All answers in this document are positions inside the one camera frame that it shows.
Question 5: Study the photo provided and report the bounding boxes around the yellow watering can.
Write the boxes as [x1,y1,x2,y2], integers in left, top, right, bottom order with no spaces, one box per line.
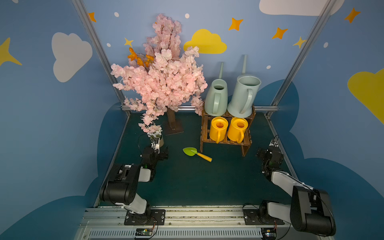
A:
[209,117,229,144]
[227,118,249,144]

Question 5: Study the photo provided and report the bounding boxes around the pale blue watering can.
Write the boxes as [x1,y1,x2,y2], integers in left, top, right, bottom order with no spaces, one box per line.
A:
[227,55,262,118]

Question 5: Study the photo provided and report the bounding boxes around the brown wooden slatted shelf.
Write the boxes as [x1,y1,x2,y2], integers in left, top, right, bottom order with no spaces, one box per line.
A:
[200,107,256,156]

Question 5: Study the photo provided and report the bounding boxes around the sage green watering can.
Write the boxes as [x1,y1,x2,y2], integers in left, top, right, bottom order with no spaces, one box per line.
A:
[204,62,228,117]

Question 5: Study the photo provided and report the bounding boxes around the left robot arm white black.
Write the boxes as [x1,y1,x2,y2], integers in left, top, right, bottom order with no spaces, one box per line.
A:
[99,147,169,216]

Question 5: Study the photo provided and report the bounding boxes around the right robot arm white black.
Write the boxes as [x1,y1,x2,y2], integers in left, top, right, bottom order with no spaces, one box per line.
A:
[256,141,337,237]

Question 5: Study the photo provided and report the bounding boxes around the small potted white flowers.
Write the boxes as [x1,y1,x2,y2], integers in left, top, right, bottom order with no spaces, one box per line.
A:
[148,131,164,148]

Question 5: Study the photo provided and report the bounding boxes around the green yellow toy shovel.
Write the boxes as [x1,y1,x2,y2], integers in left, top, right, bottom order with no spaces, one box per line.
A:
[183,147,212,162]

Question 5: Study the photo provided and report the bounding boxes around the pink blossom artificial tree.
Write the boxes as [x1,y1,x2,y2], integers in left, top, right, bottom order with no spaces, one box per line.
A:
[111,14,208,137]

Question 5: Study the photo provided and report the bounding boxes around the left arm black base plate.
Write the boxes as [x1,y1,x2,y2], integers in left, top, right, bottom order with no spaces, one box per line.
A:
[124,209,166,226]

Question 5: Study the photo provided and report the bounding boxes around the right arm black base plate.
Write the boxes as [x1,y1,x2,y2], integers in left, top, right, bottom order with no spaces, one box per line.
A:
[243,209,285,226]

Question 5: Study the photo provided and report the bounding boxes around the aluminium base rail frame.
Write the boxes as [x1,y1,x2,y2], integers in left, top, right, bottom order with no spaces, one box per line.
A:
[75,205,322,240]

